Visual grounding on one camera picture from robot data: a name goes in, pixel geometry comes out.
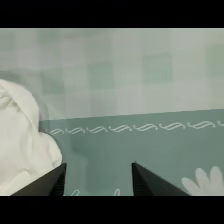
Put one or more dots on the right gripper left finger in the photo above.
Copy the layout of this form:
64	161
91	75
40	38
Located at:
50	184

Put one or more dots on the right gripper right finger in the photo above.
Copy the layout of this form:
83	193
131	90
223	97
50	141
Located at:
150	185

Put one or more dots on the white shirt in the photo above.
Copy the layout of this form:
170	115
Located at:
20	140

